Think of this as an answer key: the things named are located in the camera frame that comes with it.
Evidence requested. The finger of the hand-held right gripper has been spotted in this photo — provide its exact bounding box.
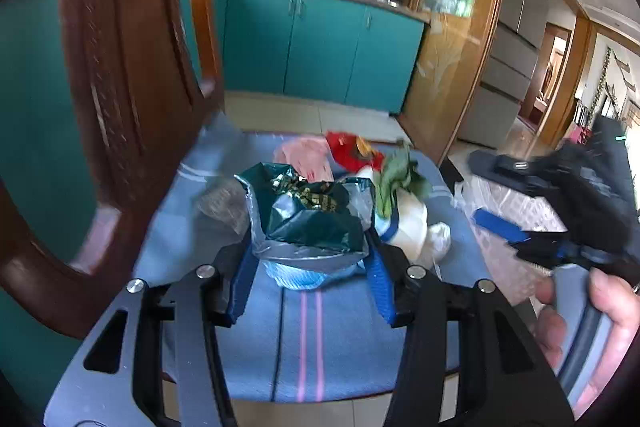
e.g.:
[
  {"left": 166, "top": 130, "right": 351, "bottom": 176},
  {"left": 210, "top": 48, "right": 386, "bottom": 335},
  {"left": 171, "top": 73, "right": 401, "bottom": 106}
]
[
  {"left": 467, "top": 149, "right": 553, "bottom": 194},
  {"left": 472, "top": 208, "right": 571, "bottom": 269}
]

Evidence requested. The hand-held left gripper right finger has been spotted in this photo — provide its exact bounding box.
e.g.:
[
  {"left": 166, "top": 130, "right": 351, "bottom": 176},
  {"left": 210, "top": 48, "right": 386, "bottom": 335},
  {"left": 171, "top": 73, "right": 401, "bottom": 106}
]
[{"left": 366, "top": 231, "right": 576, "bottom": 427}]

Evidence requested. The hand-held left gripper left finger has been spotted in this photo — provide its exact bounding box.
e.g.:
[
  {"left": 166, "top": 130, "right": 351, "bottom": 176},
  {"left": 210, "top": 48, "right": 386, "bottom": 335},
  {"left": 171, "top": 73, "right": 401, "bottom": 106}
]
[{"left": 44, "top": 241, "right": 261, "bottom": 427}]

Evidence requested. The blue face mask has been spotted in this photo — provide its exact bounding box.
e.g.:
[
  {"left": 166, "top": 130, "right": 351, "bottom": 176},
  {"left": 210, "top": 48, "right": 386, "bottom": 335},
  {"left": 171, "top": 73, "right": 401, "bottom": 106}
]
[{"left": 263, "top": 257, "right": 372, "bottom": 292}]

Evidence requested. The clear plastic wrapper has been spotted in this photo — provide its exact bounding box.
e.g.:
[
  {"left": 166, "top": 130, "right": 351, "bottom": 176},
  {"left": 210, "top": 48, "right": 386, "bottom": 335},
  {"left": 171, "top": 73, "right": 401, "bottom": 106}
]
[{"left": 195, "top": 183, "right": 251, "bottom": 234}]

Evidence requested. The green foil snack bag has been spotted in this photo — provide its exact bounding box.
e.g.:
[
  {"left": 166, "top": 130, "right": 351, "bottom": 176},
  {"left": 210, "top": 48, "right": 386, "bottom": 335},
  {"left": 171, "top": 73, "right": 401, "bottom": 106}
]
[{"left": 234, "top": 162, "right": 377, "bottom": 273}]

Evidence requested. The pink plastic bag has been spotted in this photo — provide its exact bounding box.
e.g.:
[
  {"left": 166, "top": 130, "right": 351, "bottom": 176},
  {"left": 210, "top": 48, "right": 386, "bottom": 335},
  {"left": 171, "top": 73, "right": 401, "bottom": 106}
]
[{"left": 273, "top": 136, "right": 335, "bottom": 182}]

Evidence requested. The red packet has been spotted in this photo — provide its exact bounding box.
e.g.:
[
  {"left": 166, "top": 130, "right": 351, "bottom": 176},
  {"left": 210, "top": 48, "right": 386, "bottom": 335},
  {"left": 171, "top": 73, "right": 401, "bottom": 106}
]
[{"left": 326, "top": 132, "right": 387, "bottom": 174}]

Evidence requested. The person's right hand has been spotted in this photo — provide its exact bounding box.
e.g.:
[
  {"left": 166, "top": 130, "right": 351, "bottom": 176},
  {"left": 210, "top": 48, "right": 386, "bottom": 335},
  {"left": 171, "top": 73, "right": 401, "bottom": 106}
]
[{"left": 534, "top": 268, "right": 640, "bottom": 409}]

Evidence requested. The black doormat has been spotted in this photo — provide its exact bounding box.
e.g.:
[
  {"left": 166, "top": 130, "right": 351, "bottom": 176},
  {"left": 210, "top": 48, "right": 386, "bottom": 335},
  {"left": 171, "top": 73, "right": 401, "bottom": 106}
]
[{"left": 439, "top": 155, "right": 467, "bottom": 186}]

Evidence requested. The crumpled white tissue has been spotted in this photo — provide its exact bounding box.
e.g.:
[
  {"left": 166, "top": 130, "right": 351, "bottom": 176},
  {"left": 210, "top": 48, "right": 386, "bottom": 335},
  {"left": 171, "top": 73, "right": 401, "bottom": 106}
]
[{"left": 422, "top": 222, "right": 454, "bottom": 269}]

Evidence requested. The grey refrigerator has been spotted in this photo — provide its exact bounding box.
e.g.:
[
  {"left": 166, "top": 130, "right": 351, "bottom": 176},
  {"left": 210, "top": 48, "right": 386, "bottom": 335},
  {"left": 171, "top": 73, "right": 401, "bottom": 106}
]
[{"left": 457, "top": 0, "right": 557, "bottom": 151}]

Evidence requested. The blue striped towel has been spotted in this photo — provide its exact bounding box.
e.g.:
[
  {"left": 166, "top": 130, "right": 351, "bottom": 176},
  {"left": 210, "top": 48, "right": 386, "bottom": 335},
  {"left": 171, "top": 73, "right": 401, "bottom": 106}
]
[{"left": 134, "top": 126, "right": 495, "bottom": 404}]

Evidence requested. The wooden framed glass door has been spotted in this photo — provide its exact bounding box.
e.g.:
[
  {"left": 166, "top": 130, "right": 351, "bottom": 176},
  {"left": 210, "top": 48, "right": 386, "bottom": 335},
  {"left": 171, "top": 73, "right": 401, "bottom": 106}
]
[{"left": 399, "top": 0, "right": 510, "bottom": 164}]

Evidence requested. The wooden door frame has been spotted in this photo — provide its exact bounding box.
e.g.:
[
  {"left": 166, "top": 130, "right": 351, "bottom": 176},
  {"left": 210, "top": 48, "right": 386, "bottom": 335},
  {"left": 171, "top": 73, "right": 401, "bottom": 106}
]
[{"left": 519, "top": 14, "right": 598, "bottom": 148}]

